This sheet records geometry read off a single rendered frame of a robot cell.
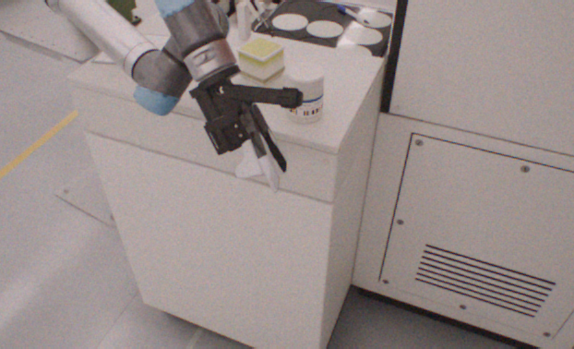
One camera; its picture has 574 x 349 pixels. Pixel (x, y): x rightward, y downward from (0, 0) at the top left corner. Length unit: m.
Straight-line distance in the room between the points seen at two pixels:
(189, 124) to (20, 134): 1.87
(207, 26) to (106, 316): 1.32
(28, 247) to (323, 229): 1.43
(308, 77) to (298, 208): 0.29
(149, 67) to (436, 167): 0.76
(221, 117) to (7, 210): 1.73
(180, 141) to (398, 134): 0.54
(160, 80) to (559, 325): 1.33
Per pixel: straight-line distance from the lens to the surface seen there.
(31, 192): 2.43
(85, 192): 2.31
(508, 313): 1.69
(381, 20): 1.49
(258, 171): 0.73
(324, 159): 0.91
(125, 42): 0.96
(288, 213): 1.05
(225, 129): 0.77
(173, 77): 0.88
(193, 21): 0.77
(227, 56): 0.77
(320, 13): 1.51
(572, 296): 1.60
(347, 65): 1.12
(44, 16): 1.87
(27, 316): 2.00
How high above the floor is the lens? 1.53
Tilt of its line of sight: 43 degrees down
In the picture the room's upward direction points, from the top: straight up
